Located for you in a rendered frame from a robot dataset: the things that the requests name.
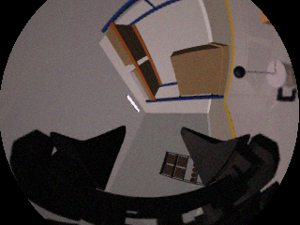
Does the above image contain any tan rectangular box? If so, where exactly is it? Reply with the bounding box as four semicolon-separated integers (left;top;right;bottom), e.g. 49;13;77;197
258;8;273;26

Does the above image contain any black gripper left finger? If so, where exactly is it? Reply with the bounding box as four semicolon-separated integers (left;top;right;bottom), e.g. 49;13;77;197
50;127;127;190

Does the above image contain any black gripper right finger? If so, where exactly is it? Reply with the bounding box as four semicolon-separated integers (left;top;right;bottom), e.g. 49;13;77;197
180;127;250;187

